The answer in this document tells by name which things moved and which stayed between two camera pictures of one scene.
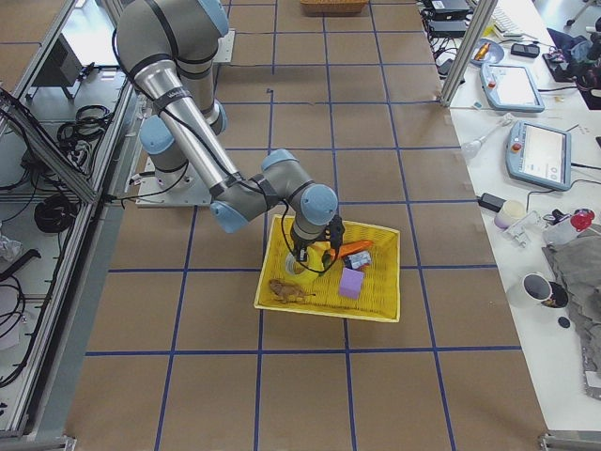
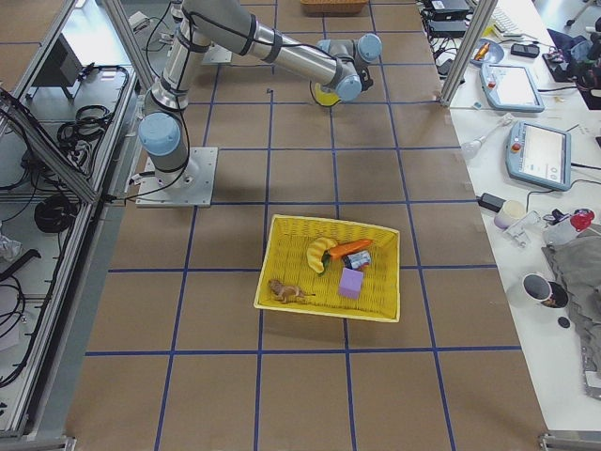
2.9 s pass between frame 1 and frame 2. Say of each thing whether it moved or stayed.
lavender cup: stayed
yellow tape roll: moved
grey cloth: stayed
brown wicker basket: stayed
